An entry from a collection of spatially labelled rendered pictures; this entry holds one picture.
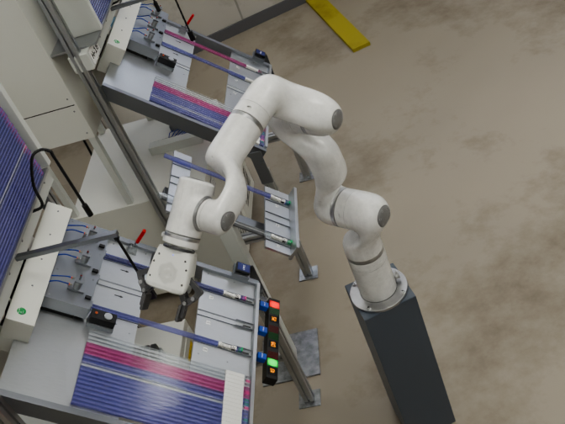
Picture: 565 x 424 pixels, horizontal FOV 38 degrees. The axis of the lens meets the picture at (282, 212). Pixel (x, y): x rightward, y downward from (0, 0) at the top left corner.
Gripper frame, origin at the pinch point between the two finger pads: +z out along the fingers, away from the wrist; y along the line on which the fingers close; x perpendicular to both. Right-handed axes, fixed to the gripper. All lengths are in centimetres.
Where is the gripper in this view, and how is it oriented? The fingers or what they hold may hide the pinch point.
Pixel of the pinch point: (161, 311)
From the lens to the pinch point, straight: 191.3
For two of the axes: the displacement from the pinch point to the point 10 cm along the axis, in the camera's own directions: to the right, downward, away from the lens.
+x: 2.8, 0.6, 9.6
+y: 9.2, 2.6, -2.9
